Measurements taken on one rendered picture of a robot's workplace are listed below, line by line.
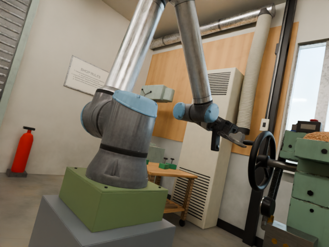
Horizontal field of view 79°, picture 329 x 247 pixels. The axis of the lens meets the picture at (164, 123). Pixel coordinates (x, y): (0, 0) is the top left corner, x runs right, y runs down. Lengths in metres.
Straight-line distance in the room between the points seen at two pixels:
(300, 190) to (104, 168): 0.62
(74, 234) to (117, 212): 0.10
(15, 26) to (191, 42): 2.54
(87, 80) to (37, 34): 0.81
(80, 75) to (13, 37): 0.85
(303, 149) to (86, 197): 0.65
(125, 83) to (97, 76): 2.60
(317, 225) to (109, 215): 0.61
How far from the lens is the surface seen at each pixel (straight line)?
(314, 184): 0.80
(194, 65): 0.89
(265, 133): 1.01
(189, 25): 0.89
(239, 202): 2.48
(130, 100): 0.58
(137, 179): 0.59
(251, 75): 2.48
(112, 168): 0.58
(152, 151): 2.78
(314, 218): 0.81
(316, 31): 2.74
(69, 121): 3.22
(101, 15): 3.65
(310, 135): 0.77
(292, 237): 0.74
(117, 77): 0.78
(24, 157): 2.98
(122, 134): 0.57
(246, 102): 2.37
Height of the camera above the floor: 0.79
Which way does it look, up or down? 5 degrees up
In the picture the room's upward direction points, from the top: 13 degrees clockwise
